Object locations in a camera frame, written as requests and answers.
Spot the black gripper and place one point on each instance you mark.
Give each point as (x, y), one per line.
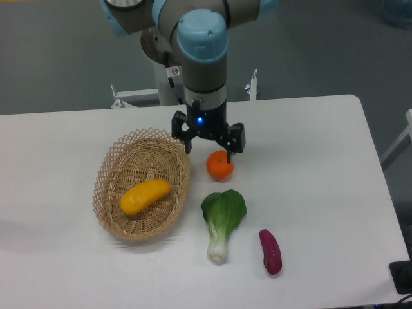
(209, 124)

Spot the yellow mango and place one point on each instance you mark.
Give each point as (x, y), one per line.
(143, 195)

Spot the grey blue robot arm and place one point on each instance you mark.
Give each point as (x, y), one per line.
(196, 32)

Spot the woven wicker basket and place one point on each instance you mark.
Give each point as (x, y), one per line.
(144, 158)

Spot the orange tangerine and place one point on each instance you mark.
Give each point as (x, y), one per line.
(218, 167)

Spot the green bok choy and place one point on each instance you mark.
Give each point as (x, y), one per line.
(223, 212)

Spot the purple sweet potato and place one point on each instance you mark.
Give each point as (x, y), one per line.
(272, 259)

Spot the black device at table edge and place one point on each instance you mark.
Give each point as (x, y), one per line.
(401, 276)

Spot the white frame at right edge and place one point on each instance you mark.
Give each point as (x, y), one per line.
(402, 141)

